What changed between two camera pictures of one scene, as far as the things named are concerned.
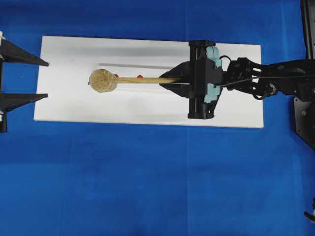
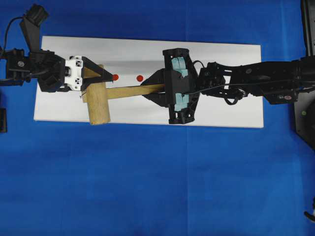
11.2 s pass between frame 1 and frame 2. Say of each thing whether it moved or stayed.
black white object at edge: stayed
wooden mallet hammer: moved
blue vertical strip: stayed
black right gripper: moved
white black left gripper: moved
